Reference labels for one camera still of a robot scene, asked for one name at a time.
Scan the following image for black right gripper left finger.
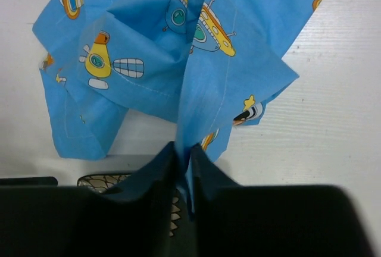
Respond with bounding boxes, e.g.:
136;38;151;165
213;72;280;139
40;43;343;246
1;143;191;256

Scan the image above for blue patterned cloth napkin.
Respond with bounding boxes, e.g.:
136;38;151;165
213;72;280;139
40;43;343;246
32;0;322;206

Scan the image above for black floral square plate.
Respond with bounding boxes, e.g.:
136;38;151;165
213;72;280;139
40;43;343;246
76;173;182;237

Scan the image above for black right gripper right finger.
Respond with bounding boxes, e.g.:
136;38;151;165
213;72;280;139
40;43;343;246
190;145;374;256

